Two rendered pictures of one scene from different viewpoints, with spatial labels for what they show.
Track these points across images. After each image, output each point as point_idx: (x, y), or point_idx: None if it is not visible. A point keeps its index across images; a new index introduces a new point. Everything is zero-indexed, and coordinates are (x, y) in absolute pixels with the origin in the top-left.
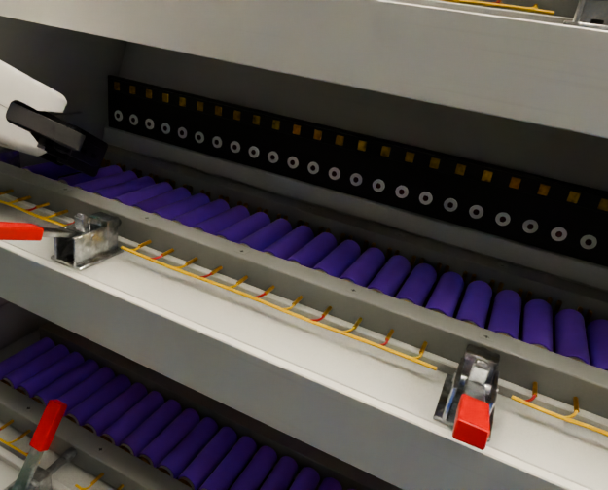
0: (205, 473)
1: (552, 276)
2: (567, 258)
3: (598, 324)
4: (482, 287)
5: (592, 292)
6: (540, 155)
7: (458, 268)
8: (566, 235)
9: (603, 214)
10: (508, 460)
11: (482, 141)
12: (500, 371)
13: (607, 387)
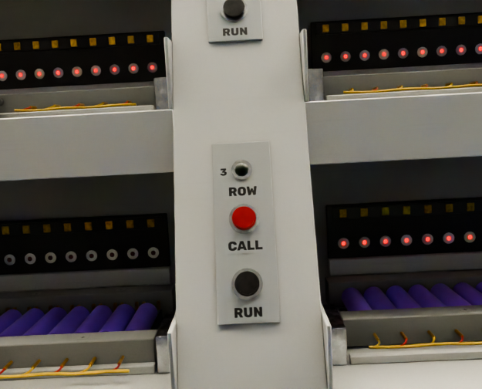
0: None
1: (76, 289)
2: (82, 272)
3: (93, 309)
4: (7, 313)
5: (102, 290)
6: (58, 205)
7: (2, 307)
8: (75, 255)
9: (92, 233)
10: None
11: (15, 207)
12: None
13: (52, 343)
